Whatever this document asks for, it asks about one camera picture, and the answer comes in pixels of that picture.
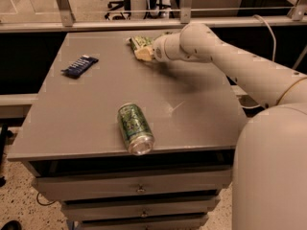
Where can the black shoe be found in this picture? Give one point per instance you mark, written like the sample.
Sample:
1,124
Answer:
12,225

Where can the black office chair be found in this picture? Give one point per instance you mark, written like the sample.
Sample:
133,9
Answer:
118,10

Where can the bottom grey drawer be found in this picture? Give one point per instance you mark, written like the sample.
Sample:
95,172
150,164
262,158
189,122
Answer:
172,222

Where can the metal railing frame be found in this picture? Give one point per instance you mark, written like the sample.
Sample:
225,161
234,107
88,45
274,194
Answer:
89,15

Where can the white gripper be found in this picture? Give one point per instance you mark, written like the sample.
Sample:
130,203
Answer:
158,50

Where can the grey drawer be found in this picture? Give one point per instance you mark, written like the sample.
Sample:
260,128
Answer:
139,183
172,222
141,208

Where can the top grey drawer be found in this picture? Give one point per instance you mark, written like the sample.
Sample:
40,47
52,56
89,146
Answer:
139,183

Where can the grey drawer cabinet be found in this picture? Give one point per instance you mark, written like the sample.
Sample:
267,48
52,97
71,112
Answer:
72,128

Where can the green soda can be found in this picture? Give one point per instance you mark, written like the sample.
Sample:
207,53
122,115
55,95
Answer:
135,129

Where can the dark blue snack bar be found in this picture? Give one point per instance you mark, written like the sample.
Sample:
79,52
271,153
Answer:
78,67

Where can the middle grey drawer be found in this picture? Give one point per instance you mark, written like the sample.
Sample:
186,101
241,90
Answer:
141,208

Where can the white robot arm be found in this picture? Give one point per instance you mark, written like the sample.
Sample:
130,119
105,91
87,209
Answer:
269,188

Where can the green jalapeno chip bag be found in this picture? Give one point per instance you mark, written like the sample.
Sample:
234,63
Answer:
140,41

